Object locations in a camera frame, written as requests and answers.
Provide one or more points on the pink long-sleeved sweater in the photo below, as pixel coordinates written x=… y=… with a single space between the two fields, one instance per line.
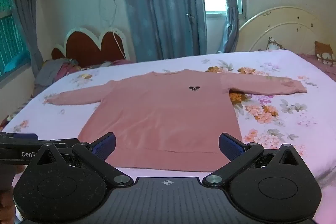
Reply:
x=162 y=113

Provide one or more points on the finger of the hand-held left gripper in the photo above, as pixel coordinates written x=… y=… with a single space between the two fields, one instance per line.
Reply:
x=23 y=136

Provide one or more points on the wide blue-grey curtain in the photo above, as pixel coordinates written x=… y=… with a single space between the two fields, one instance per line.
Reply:
x=162 y=3

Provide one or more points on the green-tinted window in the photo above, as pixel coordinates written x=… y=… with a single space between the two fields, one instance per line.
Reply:
x=13 y=37

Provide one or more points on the pile of clothes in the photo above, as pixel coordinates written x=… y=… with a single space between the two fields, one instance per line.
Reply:
x=52 y=69

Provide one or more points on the red heart-shaped headboard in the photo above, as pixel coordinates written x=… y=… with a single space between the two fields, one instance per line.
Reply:
x=86 y=48

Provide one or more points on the person's left hand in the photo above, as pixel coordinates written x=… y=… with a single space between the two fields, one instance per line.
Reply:
x=5 y=195

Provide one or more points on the cream curved headboard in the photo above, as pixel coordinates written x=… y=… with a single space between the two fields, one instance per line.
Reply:
x=288 y=27

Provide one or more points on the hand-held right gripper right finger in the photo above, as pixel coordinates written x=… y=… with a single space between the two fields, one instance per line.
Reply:
x=231 y=146

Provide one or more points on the grey curtain by green window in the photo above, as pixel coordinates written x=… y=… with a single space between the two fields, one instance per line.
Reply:
x=23 y=3

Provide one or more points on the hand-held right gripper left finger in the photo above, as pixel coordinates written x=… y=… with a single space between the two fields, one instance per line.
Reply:
x=105 y=144

